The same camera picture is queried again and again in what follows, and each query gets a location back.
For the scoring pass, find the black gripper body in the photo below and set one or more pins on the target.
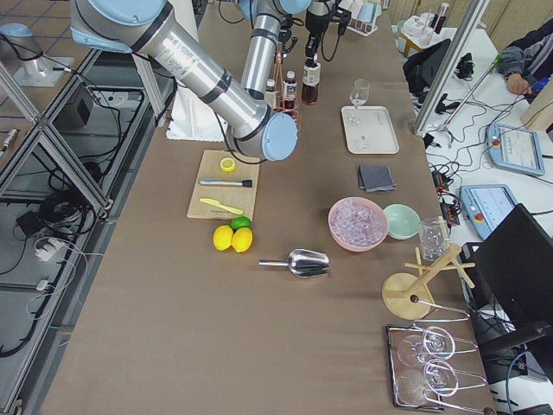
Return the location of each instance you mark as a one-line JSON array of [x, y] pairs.
[[284, 35], [314, 23]]

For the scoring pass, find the copper wire bottle basket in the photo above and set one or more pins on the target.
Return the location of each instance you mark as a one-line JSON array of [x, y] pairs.
[[281, 91]]

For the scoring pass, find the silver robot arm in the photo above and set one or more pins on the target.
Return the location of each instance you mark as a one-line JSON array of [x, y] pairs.
[[151, 28]]

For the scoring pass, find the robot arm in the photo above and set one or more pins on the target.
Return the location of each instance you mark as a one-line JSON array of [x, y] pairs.
[[271, 24]]

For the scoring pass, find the tea bottle white cap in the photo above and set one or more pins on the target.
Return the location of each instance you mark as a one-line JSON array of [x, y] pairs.
[[270, 93]]

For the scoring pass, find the clear wine glass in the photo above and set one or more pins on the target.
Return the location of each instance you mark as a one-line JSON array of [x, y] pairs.
[[358, 96]]

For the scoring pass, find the white rabbit tray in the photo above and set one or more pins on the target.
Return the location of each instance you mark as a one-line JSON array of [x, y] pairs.
[[369, 130]]

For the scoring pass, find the grey folded cloth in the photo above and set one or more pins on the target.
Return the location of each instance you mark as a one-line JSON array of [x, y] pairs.
[[374, 178]]

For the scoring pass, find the half lemon slice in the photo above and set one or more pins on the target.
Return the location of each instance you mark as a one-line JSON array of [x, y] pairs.
[[227, 164]]

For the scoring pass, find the steel muddler black tip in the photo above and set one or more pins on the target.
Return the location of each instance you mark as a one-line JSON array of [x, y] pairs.
[[248, 183]]

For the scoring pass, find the bamboo cutting board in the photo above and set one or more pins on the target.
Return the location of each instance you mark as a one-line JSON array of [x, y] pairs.
[[234, 196]]

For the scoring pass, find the clear ice cubes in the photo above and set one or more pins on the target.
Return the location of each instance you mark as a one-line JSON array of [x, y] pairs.
[[357, 225]]

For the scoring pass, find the pink bowl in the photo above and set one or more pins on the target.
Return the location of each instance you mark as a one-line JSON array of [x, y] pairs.
[[364, 202]]

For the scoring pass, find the yellow plastic knife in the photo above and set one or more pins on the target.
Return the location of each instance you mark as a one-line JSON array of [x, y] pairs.
[[218, 204]]

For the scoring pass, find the green lime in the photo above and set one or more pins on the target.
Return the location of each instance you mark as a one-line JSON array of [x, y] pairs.
[[240, 222]]

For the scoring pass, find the mint green bowl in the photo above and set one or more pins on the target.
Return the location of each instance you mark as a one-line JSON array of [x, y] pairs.
[[403, 221]]

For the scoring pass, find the yellow lemon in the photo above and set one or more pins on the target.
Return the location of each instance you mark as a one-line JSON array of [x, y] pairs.
[[242, 239], [222, 237]]

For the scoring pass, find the steel ice scoop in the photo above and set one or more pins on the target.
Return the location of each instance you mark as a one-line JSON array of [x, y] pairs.
[[303, 263]]

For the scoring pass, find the clear tumbler glass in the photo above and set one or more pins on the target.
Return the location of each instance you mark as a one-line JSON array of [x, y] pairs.
[[432, 238]]

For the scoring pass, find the seated person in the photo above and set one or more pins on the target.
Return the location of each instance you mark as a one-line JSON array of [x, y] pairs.
[[527, 60]]

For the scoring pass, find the blue teach pendant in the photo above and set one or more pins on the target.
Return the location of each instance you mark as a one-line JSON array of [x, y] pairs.
[[515, 148], [486, 206]]

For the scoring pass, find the black monitor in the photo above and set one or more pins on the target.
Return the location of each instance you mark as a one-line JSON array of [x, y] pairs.
[[513, 271]]

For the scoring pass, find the upside-down wine glass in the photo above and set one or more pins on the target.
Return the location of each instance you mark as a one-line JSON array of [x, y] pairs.
[[423, 345], [436, 379]]

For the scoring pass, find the black metal glass rack tray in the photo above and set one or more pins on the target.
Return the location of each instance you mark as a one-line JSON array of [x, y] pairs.
[[394, 335]]

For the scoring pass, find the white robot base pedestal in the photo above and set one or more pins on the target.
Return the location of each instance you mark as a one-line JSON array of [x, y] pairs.
[[193, 120]]

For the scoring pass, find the aluminium frame post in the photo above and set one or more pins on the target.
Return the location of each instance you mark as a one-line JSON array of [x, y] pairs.
[[469, 22]]

